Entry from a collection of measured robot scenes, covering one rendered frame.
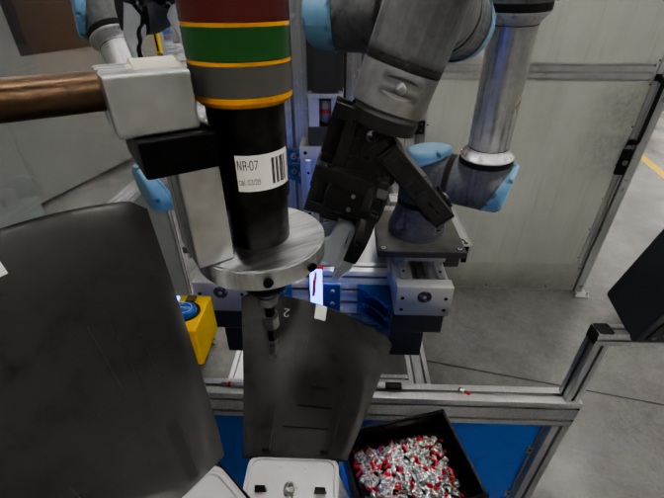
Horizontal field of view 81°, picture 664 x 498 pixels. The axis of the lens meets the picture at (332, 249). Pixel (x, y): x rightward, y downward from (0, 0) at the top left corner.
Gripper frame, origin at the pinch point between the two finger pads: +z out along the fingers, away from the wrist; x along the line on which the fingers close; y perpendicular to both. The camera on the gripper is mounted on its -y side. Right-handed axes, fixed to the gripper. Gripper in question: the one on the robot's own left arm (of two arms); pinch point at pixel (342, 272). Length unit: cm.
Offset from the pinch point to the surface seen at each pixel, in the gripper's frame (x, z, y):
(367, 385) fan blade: 8.9, 9.1, -6.4
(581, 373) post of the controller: -14, 16, -55
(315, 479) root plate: 20.6, 10.0, -1.1
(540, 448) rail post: -14, 41, -62
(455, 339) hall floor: -118, 100, -95
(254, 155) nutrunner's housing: 24.4, -20.8, 10.4
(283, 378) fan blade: 9.9, 10.2, 3.7
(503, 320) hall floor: -134, 90, -125
